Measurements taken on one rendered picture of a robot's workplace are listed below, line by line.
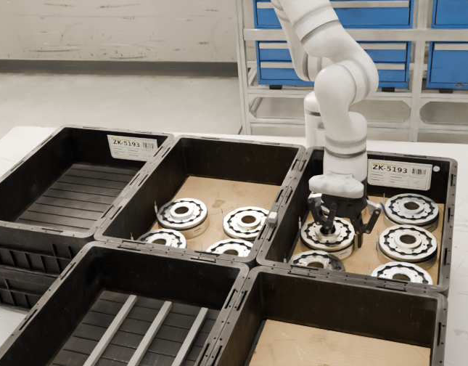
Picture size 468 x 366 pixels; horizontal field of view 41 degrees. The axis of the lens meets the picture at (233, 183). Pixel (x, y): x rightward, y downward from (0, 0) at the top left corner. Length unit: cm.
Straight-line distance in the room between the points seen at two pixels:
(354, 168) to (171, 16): 314
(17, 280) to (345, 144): 69
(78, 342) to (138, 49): 333
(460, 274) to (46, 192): 92
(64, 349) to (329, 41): 65
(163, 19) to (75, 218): 287
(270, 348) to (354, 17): 217
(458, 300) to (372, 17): 188
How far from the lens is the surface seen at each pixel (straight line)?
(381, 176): 133
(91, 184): 150
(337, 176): 107
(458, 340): 125
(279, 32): 301
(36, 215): 144
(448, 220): 115
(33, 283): 130
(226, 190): 139
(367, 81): 102
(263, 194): 137
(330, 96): 100
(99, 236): 114
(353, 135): 104
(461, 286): 136
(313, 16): 103
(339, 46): 104
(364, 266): 117
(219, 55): 411
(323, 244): 117
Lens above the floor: 158
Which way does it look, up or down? 32 degrees down
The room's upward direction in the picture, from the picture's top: 5 degrees counter-clockwise
